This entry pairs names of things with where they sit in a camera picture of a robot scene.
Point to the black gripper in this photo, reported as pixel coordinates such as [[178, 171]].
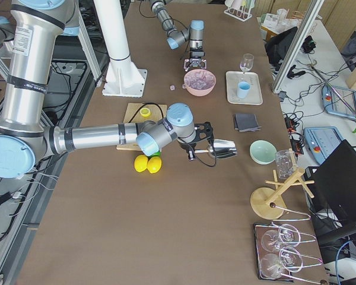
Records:
[[196, 54], [185, 145]]

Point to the pink bowl of ice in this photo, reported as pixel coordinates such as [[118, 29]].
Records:
[[199, 82]]

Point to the steel ice scoop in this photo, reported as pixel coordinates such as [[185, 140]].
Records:
[[220, 149]]

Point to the blue plastic cup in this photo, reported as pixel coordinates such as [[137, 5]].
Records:
[[243, 89]]

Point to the green lime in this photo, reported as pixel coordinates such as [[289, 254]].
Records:
[[156, 154]]

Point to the cream plastic tray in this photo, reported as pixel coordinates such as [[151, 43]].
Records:
[[254, 96]]

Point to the clear wine glass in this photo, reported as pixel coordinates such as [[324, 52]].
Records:
[[246, 63]]

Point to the bamboo cutting board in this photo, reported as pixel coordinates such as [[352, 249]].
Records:
[[133, 113]]

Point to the yellow lemon half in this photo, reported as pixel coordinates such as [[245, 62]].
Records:
[[145, 112]]

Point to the grey folded cloth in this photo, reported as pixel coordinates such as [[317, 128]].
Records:
[[244, 122]]

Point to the green ceramic bowl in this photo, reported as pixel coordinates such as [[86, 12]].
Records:
[[262, 152]]

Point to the black bag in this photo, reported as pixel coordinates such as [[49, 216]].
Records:
[[278, 46]]

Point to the clear glass on stand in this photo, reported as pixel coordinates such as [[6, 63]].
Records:
[[286, 163]]

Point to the upturned wine glass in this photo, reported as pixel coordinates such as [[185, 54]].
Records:
[[274, 239], [283, 266]]

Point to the blue teach pendant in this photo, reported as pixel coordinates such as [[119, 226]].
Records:
[[335, 106], [322, 141]]

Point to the black glass tray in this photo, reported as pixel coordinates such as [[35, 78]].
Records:
[[259, 230]]

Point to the black monitor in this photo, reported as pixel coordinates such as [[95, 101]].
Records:
[[333, 208]]

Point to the white wire cup rack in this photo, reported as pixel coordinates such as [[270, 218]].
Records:
[[239, 9]]

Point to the aluminium frame post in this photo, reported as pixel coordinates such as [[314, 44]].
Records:
[[302, 32]]

